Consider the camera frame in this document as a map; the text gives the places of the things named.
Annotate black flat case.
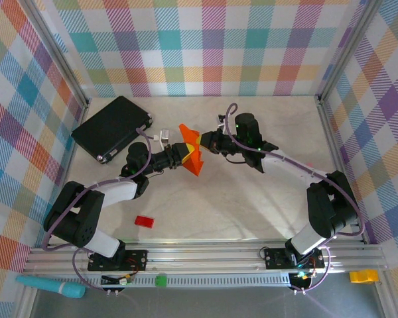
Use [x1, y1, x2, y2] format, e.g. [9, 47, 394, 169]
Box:
[71, 95, 153, 165]

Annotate red plastic block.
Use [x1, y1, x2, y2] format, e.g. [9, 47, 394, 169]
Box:
[134, 215, 155, 229]

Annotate teal cylinder with white band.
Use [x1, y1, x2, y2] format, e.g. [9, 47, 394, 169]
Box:
[15, 274, 86, 299]

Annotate yellow plastic block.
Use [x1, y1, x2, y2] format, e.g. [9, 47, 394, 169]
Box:
[349, 270, 379, 284]

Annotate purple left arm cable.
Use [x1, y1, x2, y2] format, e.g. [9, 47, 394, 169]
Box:
[41, 127, 155, 294]

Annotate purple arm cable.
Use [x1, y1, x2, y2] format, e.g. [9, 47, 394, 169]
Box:
[41, 127, 155, 294]
[224, 103, 367, 295]

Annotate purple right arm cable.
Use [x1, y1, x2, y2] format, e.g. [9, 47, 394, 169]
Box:
[224, 103, 367, 295]

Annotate aluminium side rail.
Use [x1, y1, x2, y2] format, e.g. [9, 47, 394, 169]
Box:
[314, 95, 367, 244]
[44, 99, 90, 248]

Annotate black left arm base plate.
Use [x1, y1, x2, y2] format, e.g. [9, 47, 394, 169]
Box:
[87, 248, 149, 272]

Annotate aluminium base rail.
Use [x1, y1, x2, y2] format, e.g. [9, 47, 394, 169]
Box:
[23, 243, 387, 274]

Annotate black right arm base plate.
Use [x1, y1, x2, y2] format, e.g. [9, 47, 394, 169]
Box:
[263, 246, 326, 270]

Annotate aluminium frame post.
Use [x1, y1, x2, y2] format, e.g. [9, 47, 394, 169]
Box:
[19, 0, 91, 110]
[314, 0, 385, 107]

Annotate slotted grey cable duct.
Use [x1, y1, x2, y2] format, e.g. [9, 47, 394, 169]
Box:
[101, 273, 293, 288]

